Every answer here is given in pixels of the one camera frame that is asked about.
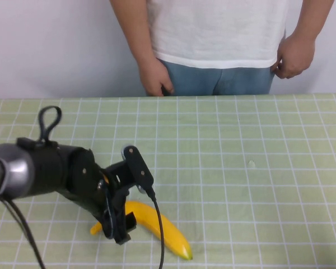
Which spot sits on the white t-shirt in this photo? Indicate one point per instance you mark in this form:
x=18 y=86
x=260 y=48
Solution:
x=212 y=28

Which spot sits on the person's left hand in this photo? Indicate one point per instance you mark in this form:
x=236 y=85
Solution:
x=295 y=59

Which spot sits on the person's left forearm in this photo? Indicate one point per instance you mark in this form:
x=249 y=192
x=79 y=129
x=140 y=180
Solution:
x=308 y=19

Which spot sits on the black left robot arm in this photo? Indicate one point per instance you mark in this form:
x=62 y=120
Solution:
x=44 y=168

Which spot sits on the blue jeans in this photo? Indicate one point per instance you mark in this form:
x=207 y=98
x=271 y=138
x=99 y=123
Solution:
x=198 y=81

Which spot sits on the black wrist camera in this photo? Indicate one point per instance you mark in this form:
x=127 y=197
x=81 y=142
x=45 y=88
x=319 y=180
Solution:
x=137 y=165

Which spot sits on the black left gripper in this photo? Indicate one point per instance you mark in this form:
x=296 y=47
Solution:
x=114 y=201

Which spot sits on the green checked tablecloth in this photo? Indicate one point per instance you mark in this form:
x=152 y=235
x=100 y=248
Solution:
x=240 y=182

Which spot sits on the person's right hand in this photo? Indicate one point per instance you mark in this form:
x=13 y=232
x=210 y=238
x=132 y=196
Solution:
x=155 y=78

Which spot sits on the yellow banana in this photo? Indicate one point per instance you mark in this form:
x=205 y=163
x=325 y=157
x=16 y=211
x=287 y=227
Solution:
x=170 y=232

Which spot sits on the person's right forearm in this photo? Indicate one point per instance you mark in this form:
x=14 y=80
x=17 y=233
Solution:
x=134 y=33

